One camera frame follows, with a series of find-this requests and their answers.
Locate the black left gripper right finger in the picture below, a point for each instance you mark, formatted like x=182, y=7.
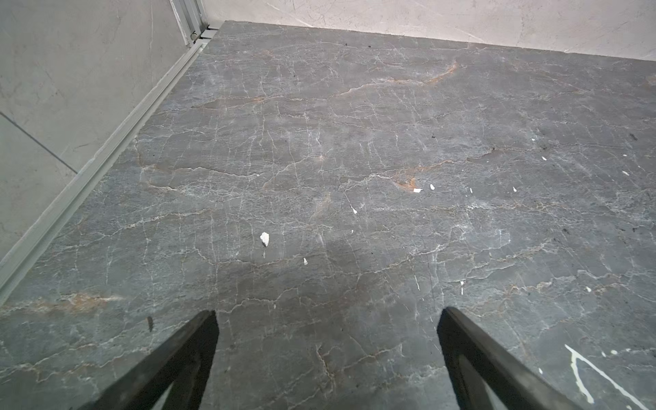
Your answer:
x=478, y=365

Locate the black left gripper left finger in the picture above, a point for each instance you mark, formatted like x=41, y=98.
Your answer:
x=178, y=370

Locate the aluminium frame rail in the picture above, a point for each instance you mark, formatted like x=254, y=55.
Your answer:
x=78, y=78

